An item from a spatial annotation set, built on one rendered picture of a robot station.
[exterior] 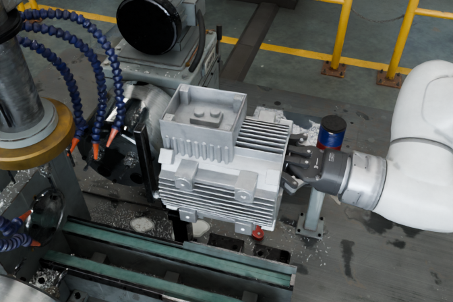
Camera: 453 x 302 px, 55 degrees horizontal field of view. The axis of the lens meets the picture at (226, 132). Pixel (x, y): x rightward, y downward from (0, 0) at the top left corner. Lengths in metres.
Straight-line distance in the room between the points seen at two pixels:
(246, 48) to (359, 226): 2.32
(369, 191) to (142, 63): 0.82
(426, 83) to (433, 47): 3.11
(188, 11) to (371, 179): 0.79
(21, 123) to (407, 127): 0.67
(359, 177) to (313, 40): 3.03
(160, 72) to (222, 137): 0.63
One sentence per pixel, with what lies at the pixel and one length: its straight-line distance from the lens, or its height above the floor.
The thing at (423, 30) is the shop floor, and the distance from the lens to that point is 4.11.
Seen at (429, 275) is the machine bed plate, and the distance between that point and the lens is 1.36.
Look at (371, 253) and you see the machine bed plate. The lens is 1.34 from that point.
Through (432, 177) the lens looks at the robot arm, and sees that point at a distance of 0.74.
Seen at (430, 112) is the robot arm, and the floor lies 1.44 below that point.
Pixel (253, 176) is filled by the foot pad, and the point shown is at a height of 1.37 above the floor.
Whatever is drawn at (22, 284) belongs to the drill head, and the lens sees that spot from 0.91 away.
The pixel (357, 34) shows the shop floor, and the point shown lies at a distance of 3.86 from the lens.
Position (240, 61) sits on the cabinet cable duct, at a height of 0.04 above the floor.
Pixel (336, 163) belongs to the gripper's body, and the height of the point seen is 1.38.
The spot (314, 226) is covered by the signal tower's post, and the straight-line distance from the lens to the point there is 1.32.
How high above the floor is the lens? 1.90
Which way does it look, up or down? 43 degrees down
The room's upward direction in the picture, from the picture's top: straight up
